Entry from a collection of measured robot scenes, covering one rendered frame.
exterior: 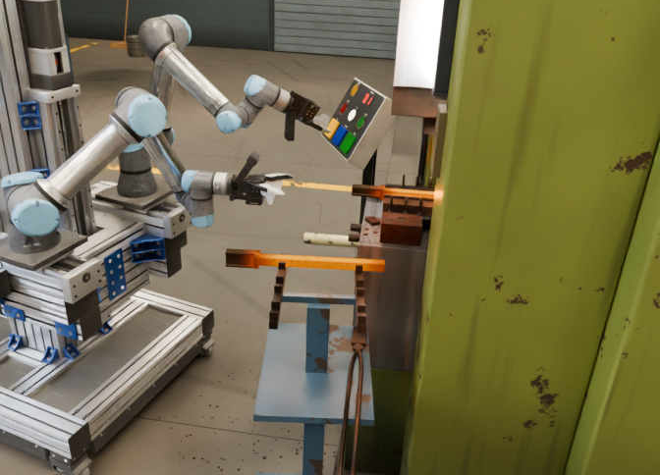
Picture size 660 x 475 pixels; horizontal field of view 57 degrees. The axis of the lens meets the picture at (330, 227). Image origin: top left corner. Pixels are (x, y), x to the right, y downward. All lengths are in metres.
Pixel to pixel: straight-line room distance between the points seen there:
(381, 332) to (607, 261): 0.73
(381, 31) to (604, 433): 8.49
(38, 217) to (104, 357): 0.87
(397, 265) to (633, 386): 0.69
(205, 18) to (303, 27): 1.59
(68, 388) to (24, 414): 0.17
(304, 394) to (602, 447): 0.77
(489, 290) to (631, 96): 0.54
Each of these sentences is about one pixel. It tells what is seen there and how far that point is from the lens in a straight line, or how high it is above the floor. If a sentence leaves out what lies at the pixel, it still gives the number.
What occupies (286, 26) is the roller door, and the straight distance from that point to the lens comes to 9.97.
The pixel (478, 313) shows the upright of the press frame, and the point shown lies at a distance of 1.60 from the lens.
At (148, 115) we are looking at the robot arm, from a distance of 1.86.
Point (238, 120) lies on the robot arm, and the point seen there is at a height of 1.15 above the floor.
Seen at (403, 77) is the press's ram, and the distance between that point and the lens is 1.72.
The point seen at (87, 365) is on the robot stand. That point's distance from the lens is 2.57.
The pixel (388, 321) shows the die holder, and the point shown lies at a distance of 1.93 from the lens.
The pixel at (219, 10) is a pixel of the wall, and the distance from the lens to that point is 10.27.
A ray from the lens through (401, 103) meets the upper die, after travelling 1.79.
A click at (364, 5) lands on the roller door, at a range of 9.75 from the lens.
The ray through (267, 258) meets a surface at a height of 0.93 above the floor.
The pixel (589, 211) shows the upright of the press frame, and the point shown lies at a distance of 1.51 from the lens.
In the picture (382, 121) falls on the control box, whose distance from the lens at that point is 2.32.
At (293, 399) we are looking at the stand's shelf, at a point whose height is 0.66.
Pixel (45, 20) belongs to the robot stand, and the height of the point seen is 1.46.
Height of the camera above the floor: 1.74
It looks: 26 degrees down
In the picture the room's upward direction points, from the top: 3 degrees clockwise
